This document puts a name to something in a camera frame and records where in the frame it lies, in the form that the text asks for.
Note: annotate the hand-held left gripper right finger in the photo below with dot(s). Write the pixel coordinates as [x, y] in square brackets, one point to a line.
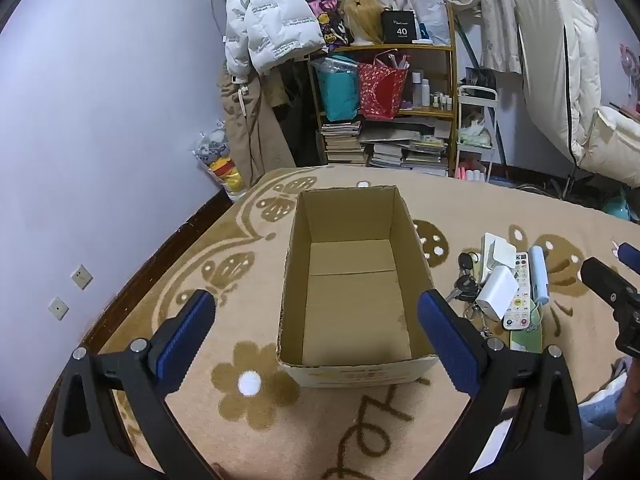
[450, 340]

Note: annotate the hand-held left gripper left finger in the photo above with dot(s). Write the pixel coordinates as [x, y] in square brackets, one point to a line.
[186, 340]

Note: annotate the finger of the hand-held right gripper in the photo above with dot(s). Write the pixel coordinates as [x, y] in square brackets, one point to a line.
[630, 252]
[605, 277]

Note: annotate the bunch of keys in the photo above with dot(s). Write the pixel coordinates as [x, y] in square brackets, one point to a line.
[467, 285]

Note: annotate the light blue power bank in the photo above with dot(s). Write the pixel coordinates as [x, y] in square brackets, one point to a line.
[539, 272]

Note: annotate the white charger block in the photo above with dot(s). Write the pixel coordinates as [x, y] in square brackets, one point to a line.
[497, 292]

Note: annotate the white remote with coloured buttons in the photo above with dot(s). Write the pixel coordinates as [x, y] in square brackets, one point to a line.
[520, 290]

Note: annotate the white air conditioner remote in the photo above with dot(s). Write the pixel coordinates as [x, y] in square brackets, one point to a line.
[486, 255]

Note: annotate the cardboard box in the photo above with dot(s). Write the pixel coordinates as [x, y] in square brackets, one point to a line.
[350, 300]

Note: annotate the person's right hand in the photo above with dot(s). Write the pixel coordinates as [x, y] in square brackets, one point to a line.
[630, 405]

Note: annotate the teal plastic basin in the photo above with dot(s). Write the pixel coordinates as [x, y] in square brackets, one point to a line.
[617, 205]

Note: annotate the green packet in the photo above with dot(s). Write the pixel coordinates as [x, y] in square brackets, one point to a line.
[526, 339]

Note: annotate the person's blue jeans leg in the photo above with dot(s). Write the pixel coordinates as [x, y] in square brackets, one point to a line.
[597, 410]

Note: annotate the pink and white bottles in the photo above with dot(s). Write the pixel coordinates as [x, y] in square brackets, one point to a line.
[470, 172]

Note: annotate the plastic bag of toys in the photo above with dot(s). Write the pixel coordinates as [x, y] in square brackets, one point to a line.
[217, 155]

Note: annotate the pile of books and papers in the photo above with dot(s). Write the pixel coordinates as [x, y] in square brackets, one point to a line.
[415, 152]

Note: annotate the green tissue pack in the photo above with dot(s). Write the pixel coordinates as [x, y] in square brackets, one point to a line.
[475, 137]

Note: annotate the cream padded folding chair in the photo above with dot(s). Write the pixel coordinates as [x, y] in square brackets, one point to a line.
[545, 60]

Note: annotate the white trolley cart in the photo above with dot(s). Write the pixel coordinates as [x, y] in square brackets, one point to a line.
[477, 95]

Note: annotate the stack of old books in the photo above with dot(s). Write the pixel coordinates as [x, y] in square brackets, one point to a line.
[344, 145]

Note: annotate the beige hanging coat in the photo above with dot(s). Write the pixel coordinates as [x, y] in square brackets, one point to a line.
[250, 125]

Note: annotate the row of cosmetic bottles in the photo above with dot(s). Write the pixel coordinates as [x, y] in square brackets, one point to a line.
[431, 95]

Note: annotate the dark hanging clothes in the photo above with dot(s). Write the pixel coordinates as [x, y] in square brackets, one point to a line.
[295, 110]

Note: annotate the red gift bag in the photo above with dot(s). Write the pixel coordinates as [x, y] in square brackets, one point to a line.
[380, 90]

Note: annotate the wooden shelf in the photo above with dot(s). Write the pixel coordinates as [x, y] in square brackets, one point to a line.
[452, 60]

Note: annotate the dark green pole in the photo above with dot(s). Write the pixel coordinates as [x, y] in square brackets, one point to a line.
[467, 40]

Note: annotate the pale floral curtain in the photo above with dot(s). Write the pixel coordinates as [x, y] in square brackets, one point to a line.
[495, 15]

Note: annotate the teal bag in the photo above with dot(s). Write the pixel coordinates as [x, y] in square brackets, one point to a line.
[337, 90]

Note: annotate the white plastic bag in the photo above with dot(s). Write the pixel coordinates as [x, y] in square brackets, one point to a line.
[430, 10]

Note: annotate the black box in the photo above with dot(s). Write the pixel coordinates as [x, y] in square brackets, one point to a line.
[399, 27]

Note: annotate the blonde wig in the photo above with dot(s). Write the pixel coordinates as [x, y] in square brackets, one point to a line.
[362, 20]

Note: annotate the white puffer jacket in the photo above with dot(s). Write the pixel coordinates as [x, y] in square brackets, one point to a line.
[270, 15]

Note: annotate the dark printed bag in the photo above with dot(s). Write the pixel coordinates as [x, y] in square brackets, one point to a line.
[327, 17]

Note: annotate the white wall socket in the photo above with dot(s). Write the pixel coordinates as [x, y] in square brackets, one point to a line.
[58, 309]
[81, 277]

